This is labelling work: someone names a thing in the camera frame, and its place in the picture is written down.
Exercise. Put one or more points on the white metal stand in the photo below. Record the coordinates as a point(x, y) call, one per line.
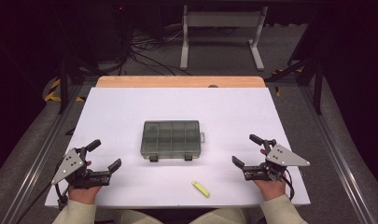
point(222, 19)

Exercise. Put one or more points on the person's legs beige trousers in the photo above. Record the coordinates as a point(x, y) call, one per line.
point(214, 217)

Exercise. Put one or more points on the translucent grey plastic organizer box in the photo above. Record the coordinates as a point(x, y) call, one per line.
point(171, 140)

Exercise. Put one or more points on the aluminium floor rail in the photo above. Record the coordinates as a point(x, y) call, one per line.
point(40, 155)
point(336, 149)

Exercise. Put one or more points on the yellow-green plastic clip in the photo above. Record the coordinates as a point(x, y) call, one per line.
point(201, 189)

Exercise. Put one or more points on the person's left hand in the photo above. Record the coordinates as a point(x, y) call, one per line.
point(83, 194)

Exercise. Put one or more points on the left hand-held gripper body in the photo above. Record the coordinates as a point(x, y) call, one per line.
point(72, 163)

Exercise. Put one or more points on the person's right hand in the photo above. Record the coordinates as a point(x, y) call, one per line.
point(270, 188)

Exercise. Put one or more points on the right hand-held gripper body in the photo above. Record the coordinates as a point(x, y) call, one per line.
point(277, 161)

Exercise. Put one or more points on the yellow black floor tape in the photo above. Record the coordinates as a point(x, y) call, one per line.
point(54, 93)

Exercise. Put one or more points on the black tripod stand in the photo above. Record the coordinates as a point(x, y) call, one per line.
point(65, 81)
point(314, 71)

